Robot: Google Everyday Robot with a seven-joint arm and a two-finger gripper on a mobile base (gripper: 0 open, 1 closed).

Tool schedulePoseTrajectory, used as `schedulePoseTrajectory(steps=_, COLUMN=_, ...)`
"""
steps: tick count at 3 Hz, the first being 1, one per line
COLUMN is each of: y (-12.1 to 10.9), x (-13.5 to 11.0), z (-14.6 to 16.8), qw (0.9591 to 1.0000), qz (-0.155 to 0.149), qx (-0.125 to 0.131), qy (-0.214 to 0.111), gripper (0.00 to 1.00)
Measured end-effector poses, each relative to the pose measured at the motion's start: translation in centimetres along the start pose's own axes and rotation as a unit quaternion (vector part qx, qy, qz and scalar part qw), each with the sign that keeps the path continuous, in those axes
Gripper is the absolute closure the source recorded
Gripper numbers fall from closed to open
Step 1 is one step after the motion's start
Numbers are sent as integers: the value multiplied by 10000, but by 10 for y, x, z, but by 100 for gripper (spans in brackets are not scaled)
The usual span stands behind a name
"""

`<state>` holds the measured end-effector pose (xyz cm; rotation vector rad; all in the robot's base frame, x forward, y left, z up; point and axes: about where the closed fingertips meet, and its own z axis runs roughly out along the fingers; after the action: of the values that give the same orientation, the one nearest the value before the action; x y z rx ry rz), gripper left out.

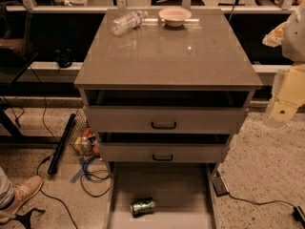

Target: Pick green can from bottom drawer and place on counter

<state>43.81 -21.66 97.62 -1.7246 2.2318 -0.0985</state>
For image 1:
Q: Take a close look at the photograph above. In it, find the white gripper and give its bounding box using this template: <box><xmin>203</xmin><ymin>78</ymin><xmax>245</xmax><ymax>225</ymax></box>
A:
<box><xmin>262</xmin><ymin>22</ymin><xmax>305</xmax><ymax>128</ymax></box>

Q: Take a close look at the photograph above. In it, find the green soda can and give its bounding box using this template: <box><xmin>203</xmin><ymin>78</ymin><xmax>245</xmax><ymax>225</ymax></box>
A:
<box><xmin>130</xmin><ymin>198</ymin><xmax>155</xmax><ymax>217</ymax></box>

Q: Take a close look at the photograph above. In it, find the grey drawer cabinet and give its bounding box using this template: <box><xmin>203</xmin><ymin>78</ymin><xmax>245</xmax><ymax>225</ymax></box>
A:
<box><xmin>73</xmin><ymin>7</ymin><xmax>264</xmax><ymax>164</ymax></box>

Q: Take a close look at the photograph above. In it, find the grey open bottom drawer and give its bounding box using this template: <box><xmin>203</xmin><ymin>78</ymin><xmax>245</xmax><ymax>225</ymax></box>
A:
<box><xmin>104</xmin><ymin>162</ymin><xmax>219</xmax><ymax>229</ymax></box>

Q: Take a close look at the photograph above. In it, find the grey top drawer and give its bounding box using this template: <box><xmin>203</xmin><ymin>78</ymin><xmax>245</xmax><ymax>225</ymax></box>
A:
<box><xmin>84</xmin><ymin>106</ymin><xmax>248</xmax><ymax>135</ymax></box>

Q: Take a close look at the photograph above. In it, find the grey middle drawer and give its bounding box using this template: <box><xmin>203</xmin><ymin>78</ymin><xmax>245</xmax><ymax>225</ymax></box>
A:
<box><xmin>98</xmin><ymin>143</ymin><xmax>230</xmax><ymax>163</ymax></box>

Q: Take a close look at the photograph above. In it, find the white bowl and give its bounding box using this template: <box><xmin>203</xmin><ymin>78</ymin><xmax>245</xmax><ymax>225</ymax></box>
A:
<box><xmin>159</xmin><ymin>8</ymin><xmax>192</xmax><ymax>27</ymax></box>

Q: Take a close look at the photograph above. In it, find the black power adapter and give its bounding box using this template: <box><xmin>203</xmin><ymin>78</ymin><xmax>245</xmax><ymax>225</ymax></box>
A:
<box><xmin>213</xmin><ymin>177</ymin><xmax>229</xmax><ymax>197</ymax></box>

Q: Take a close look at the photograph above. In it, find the black plug at right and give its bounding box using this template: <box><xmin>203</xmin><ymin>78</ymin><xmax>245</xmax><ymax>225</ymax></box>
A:
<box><xmin>293</xmin><ymin>206</ymin><xmax>305</xmax><ymax>228</ymax></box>

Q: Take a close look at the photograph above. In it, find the clear plastic water bottle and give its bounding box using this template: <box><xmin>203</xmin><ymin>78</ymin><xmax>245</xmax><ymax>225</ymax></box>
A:
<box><xmin>112</xmin><ymin>10</ymin><xmax>148</xmax><ymax>35</ymax></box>

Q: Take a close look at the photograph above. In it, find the bottles and items pile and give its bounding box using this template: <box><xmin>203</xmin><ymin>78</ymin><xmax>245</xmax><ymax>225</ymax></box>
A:
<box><xmin>73</xmin><ymin>128</ymin><xmax>99</xmax><ymax>156</ymax></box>

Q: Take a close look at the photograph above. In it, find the small black device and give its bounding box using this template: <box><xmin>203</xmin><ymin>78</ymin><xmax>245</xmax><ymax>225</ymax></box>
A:
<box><xmin>54</xmin><ymin>49</ymin><xmax>74</xmax><ymax>69</ymax></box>

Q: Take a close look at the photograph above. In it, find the black tube on floor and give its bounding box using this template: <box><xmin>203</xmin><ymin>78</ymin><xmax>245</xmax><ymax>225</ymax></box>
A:
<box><xmin>47</xmin><ymin>114</ymin><xmax>76</xmax><ymax>176</ymax></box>

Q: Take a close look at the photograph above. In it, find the tan shoe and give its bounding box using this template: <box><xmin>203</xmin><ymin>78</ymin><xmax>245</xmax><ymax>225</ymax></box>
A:
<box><xmin>0</xmin><ymin>176</ymin><xmax>43</xmax><ymax>214</ymax></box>

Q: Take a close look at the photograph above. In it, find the grey trouser leg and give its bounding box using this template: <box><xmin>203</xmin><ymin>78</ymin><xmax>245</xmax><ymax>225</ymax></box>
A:
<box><xmin>0</xmin><ymin>167</ymin><xmax>14</xmax><ymax>209</ymax></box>

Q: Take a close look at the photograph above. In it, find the blue and black cable coil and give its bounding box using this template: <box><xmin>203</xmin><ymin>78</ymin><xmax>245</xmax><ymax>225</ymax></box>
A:
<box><xmin>70</xmin><ymin>156</ymin><xmax>112</xmax><ymax>198</ymax></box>

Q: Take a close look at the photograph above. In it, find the black floor cable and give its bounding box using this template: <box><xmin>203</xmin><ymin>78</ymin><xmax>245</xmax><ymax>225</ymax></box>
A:
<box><xmin>35</xmin><ymin>155</ymin><xmax>80</xmax><ymax>229</ymax></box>

